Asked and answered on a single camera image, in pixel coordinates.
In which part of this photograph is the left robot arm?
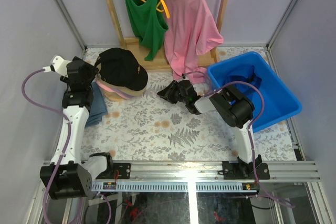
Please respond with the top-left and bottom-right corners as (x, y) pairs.
(40, 55), (115, 200)

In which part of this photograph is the blue plastic bin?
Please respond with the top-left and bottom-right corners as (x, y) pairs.
(207, 51), (302, 132)

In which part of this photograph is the wooden hat stand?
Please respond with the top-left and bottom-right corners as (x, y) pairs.
(103, 91), (130, 102)

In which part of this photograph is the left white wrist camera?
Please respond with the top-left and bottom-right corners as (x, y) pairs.
(43, 55), (70, 77)

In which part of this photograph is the pink cap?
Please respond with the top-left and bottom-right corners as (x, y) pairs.
(96, 79), (121, 93)

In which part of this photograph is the pink t-shirt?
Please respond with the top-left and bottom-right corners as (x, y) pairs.
(164, 0), (224, 84)

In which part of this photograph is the green tank top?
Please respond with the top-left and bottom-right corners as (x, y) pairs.
(124, 0), (169, 61)

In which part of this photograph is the purple cap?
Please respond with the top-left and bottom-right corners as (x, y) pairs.
(113, 89), (134, 99)

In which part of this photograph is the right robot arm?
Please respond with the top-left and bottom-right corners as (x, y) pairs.
(157, 80), (265, 179)

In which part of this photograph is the wooden clothes rack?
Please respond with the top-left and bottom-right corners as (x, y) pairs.
(106, 0), (228, 72)

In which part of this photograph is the beige sport cap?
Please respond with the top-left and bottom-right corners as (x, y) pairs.
(118, 87), (146, 97)

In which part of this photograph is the aluminium mounting rail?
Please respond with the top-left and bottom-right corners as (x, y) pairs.
(39, 159), (322, 192)

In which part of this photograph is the blue cap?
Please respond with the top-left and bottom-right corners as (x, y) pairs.
(225, 65), (262, 89)

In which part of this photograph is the black sport cap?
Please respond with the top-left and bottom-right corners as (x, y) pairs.
(94, 48), (148, 91)

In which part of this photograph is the folded blue cloth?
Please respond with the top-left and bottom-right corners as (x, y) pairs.
(85, 82), (108, 127)

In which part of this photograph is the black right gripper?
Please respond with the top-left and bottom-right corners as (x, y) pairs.
(157, 80), (189, 105)

